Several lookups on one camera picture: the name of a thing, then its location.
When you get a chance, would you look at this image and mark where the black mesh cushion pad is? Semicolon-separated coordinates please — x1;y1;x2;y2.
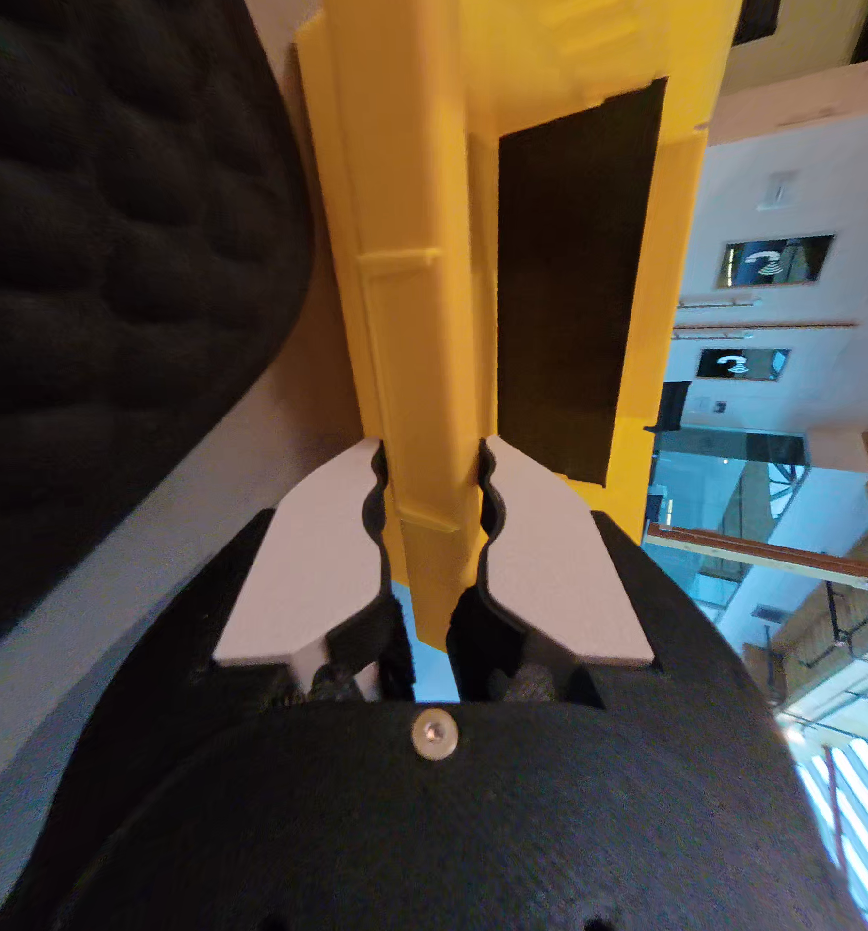
0;0;317;659

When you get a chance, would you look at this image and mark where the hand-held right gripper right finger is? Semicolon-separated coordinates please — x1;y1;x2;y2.
447;436;655;701

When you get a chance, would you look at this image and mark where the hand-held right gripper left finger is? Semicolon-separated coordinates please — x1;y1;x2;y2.
213;438;415;701

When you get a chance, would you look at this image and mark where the door window with phone icon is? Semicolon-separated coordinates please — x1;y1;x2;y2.
719;234;836;289
697;348;791;381

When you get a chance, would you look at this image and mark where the wooden office desk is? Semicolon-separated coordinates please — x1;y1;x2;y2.
643;522;868;589

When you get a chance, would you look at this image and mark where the yellow plastic bin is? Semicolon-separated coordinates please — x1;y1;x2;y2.
293;0;742;652

